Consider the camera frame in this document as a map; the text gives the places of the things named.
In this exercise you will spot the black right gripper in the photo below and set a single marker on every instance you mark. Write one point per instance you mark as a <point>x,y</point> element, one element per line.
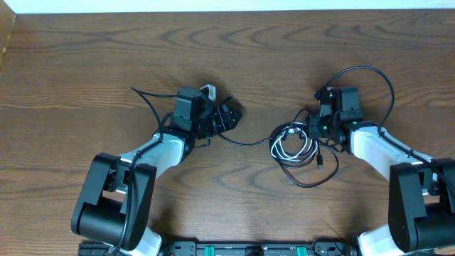
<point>313,119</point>

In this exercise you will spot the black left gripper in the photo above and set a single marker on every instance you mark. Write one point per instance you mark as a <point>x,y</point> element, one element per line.
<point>220,114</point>

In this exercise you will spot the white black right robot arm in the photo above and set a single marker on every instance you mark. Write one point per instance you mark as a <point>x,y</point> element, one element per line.
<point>421,188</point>

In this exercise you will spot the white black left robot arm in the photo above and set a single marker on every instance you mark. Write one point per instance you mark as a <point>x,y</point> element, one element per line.
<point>114,203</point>

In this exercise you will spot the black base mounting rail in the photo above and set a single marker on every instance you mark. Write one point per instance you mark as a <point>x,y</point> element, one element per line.
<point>322,247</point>

